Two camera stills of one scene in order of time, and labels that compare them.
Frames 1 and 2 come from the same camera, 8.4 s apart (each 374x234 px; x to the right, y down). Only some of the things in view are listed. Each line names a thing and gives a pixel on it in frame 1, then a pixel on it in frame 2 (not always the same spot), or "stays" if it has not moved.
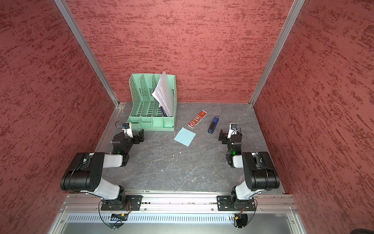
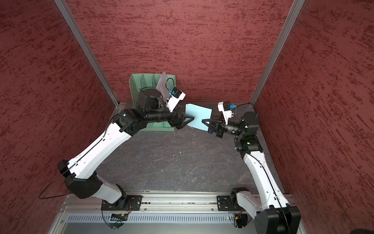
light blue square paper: (185, 137) -> (199, 113)
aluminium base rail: (92, 202) stays
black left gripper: (141, 138) -> (179, 124)
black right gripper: (224, 136) -> (215, 126)
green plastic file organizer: (146, 113) stays
